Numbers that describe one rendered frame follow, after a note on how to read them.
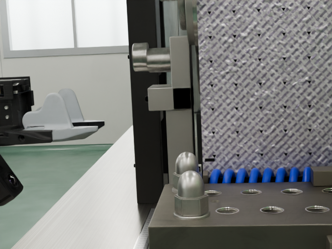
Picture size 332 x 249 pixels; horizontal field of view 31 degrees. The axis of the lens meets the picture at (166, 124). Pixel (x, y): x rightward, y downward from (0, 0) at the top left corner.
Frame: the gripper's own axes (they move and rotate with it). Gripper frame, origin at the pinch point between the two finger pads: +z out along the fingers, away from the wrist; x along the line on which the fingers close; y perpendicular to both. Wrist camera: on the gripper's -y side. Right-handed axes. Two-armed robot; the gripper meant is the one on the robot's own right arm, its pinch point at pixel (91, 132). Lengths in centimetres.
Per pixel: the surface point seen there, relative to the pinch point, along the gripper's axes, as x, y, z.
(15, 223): 304, -109, -127
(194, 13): -1.1, 14.2, 13.8
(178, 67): 7.0, 7.3, 10.8
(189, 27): 1.5, 12.5, 12.9
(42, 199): 360, -109, -125
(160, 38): 46.1, 10.9, 4.4
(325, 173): -6.4, -4.5, 28.1
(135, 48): 8.0, 10.1, 5.0
